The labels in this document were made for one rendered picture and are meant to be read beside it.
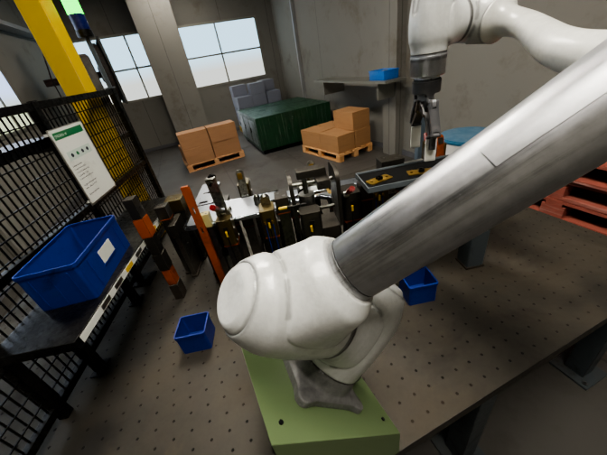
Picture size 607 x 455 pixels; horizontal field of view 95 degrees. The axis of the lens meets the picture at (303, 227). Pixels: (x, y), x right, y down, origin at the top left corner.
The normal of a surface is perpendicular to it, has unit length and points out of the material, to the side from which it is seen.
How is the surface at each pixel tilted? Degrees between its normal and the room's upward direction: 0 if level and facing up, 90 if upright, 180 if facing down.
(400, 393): 0
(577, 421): 0
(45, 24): 90
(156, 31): 90
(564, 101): 48
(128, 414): 0
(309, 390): 38
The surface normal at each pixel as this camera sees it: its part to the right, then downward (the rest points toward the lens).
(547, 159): -0.30, 0.32
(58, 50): 0.13, 0.51
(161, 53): 0.38, 0.44
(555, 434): -0.15, -0.84
